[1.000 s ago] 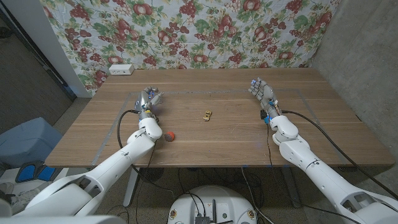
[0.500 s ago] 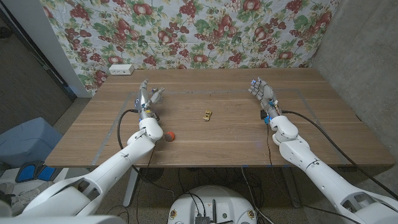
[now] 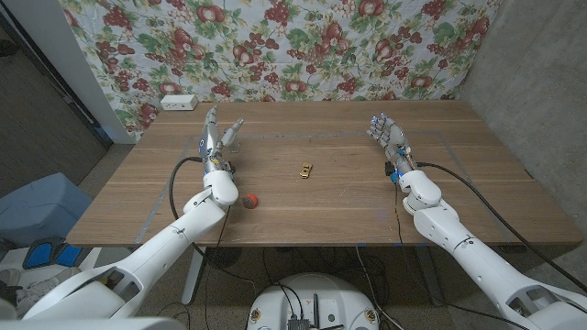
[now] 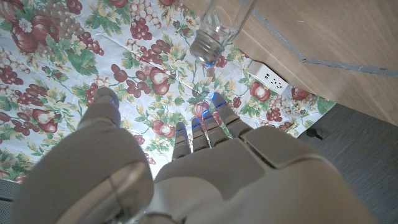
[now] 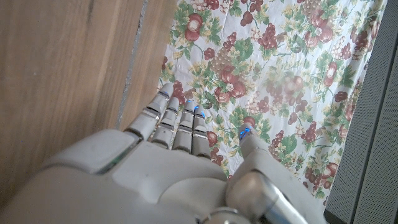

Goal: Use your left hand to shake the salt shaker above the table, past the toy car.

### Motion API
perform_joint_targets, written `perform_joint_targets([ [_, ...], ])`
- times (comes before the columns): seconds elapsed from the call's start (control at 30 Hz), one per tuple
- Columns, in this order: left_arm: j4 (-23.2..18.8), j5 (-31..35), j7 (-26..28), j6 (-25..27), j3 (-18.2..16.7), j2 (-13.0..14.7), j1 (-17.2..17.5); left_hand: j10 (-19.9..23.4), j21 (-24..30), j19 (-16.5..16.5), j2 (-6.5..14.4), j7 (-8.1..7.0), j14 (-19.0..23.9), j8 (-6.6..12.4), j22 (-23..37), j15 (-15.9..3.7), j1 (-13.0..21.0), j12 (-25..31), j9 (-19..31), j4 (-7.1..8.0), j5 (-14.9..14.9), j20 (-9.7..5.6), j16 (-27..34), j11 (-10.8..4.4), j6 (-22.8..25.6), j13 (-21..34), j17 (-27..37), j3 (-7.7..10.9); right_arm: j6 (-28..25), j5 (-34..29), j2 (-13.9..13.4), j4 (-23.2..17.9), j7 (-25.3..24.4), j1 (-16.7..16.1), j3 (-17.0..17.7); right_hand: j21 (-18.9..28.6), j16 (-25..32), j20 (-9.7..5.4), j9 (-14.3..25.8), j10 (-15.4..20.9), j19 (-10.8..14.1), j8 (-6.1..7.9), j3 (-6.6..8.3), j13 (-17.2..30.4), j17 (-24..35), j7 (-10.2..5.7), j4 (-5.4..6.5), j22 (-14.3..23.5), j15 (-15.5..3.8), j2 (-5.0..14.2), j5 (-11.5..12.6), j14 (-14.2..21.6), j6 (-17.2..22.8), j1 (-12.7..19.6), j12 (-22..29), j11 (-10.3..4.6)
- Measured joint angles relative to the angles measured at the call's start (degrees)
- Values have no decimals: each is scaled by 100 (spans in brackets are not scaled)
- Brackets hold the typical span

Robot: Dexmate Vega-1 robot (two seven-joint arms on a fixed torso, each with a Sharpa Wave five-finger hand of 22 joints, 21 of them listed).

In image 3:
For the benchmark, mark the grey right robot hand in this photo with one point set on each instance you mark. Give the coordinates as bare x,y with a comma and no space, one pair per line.
393,137

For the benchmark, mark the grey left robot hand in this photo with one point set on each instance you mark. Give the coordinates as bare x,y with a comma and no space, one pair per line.
210,139

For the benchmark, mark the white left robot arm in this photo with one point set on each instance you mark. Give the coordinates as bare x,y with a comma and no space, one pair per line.
183,238

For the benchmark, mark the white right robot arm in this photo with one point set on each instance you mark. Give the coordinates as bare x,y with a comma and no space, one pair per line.
458,234

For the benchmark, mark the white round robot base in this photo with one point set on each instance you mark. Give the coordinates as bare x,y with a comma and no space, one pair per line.
280,302

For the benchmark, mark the yellow toy car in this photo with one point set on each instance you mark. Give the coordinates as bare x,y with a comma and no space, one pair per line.
306,169

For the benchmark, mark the white power strip box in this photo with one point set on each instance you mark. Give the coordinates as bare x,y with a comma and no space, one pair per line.
179,102

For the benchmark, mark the orange and grey ball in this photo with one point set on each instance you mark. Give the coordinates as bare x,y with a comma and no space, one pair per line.
250,201

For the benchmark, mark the round black floor fan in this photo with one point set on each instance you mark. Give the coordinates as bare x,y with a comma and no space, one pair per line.
227,257

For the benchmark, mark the fruit print backdrop cloth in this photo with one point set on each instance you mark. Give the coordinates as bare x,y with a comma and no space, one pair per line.
293,50

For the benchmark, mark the white table leg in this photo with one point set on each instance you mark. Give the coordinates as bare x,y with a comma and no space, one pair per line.
192,279

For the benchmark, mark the grey table leg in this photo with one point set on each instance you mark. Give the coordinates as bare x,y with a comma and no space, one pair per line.
431,279

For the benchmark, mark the blue grey storage bin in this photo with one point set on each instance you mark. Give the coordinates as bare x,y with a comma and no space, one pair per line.
41,206

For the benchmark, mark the black and blue foot pedal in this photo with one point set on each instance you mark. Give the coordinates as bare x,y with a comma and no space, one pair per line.
39,254

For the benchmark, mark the white sneaker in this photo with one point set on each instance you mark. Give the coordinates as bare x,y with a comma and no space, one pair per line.
8,277
41,286

